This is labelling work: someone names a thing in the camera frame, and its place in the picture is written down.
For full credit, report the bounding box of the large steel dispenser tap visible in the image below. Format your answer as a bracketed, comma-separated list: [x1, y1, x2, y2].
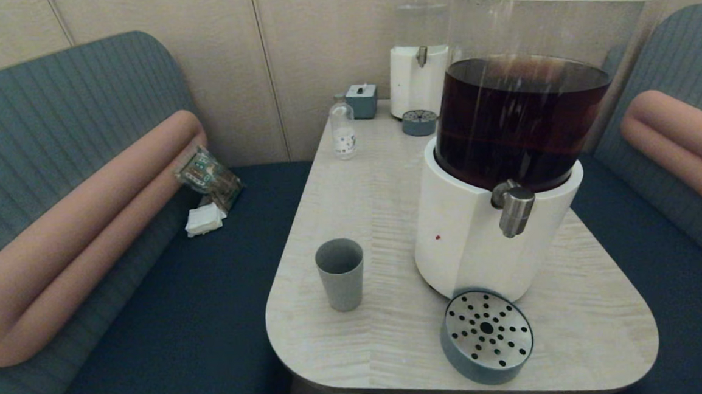
[490, 178, 538, 240]

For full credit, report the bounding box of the ribbed grey-blue sofa backrest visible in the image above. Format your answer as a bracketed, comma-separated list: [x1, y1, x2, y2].
[0, 27, 217, 394]
[583, 4, 702, 295]

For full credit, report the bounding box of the grey-blue square box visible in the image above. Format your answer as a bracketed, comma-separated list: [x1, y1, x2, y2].
[345, 83, 379, 121]

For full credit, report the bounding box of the grey-blue plastic cup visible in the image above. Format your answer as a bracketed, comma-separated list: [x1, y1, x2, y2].
[313, 237, 367, 314]

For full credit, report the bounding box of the dark blue sofa seat cushion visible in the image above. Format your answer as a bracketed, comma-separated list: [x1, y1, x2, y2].
[24, 161, 327, 394]
[559, 148, 702, 394]

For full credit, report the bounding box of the clear snack packet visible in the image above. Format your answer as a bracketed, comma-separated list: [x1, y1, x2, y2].
[173, 144, 246, 216]

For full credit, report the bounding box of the small round perforated drip tray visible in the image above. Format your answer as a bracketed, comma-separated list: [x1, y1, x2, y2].
[401, 108, 439, 138]

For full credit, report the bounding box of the pink cylindrical sofa bolster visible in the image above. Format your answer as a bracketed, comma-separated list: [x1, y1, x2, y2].
[618, 87, 702, 232]
[0, 108, 221, 368]

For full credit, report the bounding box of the small clear plastic bottle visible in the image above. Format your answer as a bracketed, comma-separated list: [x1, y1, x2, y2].
[328, 93, 358, 161]

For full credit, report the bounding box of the large tea beverage dispenser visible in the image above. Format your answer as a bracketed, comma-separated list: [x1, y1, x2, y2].
[398, 0, 666, 309]

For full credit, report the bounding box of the small water beverage dispenser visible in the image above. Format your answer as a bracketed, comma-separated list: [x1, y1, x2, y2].
[384, 0, 464, 121]

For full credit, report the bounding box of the white napkin stack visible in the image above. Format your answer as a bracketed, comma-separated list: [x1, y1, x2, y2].
[183, 202, 228, 238]

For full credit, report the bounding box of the large round perforated drip tray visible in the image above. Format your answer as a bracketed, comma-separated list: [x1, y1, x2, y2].
[437, 287, 537, 389]

